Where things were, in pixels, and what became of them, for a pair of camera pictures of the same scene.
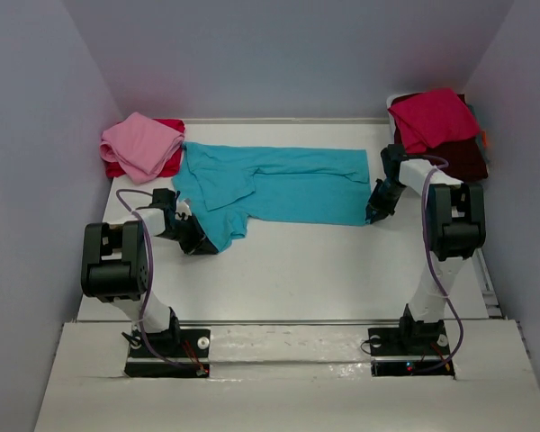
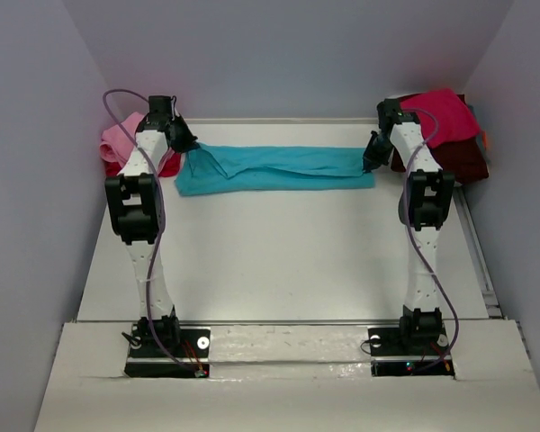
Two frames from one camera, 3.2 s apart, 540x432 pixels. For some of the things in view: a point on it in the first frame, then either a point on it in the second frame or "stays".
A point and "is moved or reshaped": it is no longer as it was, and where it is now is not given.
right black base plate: (402, 351) stays
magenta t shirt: (428, 120) stays
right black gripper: (382, 198) → (374, 153)
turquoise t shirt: (223, 185) is moved or reshaped
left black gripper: (191, 231) → (185, 139)
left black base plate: (186, 346) stays
